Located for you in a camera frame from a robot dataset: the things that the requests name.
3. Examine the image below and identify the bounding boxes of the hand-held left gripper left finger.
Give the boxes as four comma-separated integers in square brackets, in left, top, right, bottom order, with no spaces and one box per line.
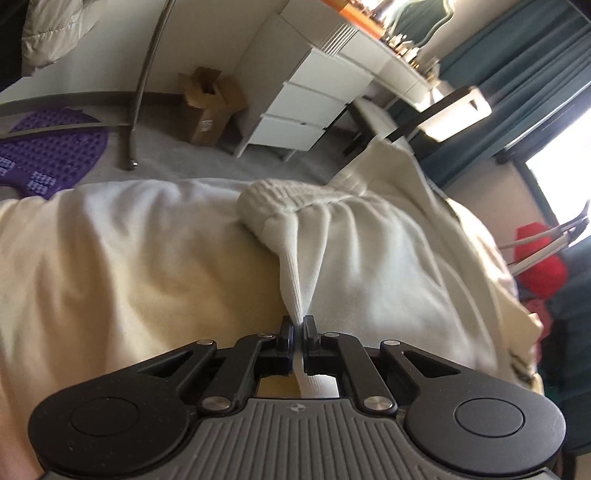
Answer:
[121,316,295,414]

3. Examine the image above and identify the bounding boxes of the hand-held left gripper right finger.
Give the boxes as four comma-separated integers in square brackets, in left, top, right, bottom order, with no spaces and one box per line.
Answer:
[302,315,467,415]

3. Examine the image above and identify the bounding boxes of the white sweatpants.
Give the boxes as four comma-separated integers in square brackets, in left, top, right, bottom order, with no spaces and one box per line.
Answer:
[236,138,546,400]

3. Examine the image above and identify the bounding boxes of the cream bed blanket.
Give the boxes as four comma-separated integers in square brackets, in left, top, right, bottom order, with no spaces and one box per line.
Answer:
[0,178,546,480]

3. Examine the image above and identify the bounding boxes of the white chair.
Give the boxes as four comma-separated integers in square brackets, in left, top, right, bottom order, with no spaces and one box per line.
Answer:
[342,87,492,158]

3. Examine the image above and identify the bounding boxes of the cardboard box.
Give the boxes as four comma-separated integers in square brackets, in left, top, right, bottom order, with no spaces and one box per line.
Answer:
[178,67,249,145]

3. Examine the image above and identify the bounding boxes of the red garment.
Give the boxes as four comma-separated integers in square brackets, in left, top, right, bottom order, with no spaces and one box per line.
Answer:
[514,222,568,299]

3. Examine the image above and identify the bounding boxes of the white drawer dresser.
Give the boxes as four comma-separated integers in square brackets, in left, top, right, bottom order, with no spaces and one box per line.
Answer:
[233,0,444,162]

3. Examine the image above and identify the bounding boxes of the purple textured mat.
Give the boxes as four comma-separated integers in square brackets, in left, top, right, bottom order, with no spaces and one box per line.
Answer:
[0,107,110,200]

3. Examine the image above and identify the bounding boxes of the teal curtain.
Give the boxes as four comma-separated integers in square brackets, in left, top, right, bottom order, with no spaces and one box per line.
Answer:
[419,0,591,175]

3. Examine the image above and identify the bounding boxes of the beige puffer jacket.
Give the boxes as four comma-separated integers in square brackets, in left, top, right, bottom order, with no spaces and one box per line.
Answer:
[20,0,110,77]

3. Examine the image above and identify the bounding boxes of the grey metal rack frame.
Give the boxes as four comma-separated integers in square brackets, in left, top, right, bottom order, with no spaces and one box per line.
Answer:
[0,0,178,171]

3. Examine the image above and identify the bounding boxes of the wavy frame mirror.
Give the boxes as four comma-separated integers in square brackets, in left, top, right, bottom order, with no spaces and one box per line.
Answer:
[387,0,458,49]

